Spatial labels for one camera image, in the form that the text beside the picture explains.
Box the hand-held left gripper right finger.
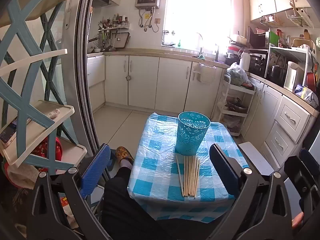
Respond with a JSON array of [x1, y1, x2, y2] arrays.
[[207, 144, 304, 240]]

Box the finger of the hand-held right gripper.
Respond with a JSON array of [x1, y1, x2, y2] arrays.
[[299, 148, 320, 178], [284, 156, 317, 200]]

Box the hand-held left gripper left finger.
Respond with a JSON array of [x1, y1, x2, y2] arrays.
[[26, 144, 112, 240]]

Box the row of wooden chopsticks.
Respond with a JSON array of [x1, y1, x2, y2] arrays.
[[175, 154, 201, 197]]

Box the teal perforated plastic basket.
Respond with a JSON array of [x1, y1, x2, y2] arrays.
[[175, 111, 211, 156]]

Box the person's right hand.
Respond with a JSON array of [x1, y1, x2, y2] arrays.
[[292, 211, 305, 229]]

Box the yellow patterned slipper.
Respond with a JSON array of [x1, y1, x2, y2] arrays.
[[115, 146, 135, 168]]

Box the white speckled board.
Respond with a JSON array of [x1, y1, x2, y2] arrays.
[[239, 142, 274, 176]]

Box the colourful packaging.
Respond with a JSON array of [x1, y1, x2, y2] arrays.
[[59, 195, 77, 230]]

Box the cream drawer cabinets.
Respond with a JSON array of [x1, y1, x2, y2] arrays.
[[247, 76, 313, 170]]

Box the person's black trouser leg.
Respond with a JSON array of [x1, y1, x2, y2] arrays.
[[101, 166, 225, 240]]

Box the red floral cloth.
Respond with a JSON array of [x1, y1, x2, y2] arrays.
[[32, 136, 63, 163]]

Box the blue white checkered tablecloth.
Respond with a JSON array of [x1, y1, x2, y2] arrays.
[[127, 112, 250, 223]]

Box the crumpled clear plastic bag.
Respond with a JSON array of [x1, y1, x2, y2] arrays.
[[302, 90, 320, 110]]

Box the white kitchen trolley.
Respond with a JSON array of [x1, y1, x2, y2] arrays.
[[216, 74, 257, 137]]

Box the blue packet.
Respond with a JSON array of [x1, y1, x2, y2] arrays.
[[294, 84, 310, 98]]

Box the beige towel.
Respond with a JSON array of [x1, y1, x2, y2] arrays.
[[6, 164, 40, 190]]

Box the white electric kettle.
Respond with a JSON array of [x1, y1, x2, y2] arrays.
[[284, 61, 305, 92]]

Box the steel cooking pot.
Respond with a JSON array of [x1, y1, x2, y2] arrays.
[[267, 65, 287, 83]]

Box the smartphone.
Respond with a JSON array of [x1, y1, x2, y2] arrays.
[[0, 119, 19, 146]]

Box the plastic bag of vegetables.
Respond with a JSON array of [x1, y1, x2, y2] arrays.
[[226, 62, 252, 87]]

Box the white bag on cabinet door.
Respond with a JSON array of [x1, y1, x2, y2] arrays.
[[191, 62, 217, 84]]

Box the blue and cream corner shelf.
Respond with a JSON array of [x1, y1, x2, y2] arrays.
[[0, 0, 88, 180]]

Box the cream base cabinets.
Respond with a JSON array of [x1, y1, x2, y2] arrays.
[[87, 52, 225, 117]]

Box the black countertop oven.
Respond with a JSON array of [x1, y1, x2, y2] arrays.
[[249, 52, 269, 78]]

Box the white countertop shelf rack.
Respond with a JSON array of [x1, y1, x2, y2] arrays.
[[265, 45, 313, 90]]

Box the white plastic jug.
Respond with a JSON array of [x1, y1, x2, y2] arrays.
[[239, 49, 251, 72]]

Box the kitchen faucet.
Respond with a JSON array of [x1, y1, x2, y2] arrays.
[[196, 32, 205, 56]]

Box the bright kitchen window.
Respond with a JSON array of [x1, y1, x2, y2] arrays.
[[162, 0, 234, 55]]

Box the grey sliding door frame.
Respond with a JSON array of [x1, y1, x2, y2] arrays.
[[61, 0, 101, 152]]

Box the white wire hanging rack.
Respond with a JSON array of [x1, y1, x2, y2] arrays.
[[285, 7, 315, 28], [260, 14, 285, 28]]

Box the wall utensil rack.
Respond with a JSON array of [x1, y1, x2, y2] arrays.
[[97, 14, 130, 52]]

